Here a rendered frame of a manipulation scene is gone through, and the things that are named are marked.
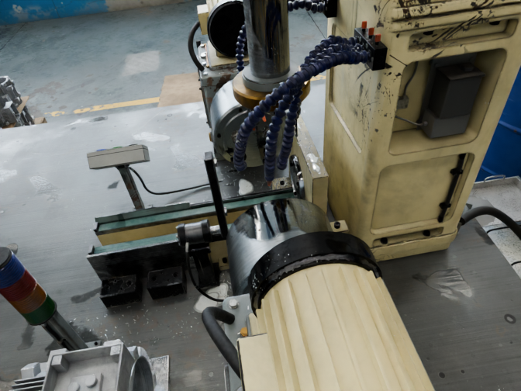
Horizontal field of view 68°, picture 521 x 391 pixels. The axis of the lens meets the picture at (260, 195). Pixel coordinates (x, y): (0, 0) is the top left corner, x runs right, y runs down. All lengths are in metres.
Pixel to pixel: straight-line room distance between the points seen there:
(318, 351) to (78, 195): 1.31
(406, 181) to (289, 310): 0.61
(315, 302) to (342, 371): 0.08
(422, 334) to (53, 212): 1.28
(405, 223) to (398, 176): 0.19
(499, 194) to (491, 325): 1.11
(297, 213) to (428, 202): 0.41
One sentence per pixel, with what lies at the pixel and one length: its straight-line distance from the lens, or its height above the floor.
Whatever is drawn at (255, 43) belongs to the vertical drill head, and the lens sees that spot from 0.84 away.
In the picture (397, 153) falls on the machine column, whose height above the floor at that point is 1.20.
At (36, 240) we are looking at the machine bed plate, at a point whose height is 0.80.
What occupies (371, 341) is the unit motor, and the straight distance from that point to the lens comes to 0.43.
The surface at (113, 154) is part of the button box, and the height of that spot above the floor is 1.07.
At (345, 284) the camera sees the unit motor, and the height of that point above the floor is 1.36.
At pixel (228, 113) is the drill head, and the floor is 1.14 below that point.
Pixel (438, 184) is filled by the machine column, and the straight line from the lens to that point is 1.06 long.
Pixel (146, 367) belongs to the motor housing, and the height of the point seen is 1.00.
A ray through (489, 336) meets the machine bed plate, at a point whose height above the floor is 0.80.
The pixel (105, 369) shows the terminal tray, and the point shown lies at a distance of 0.75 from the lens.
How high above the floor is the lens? 1.74
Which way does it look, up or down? 43 degrees down
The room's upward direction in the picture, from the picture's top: 7 degrees counter-clockwise
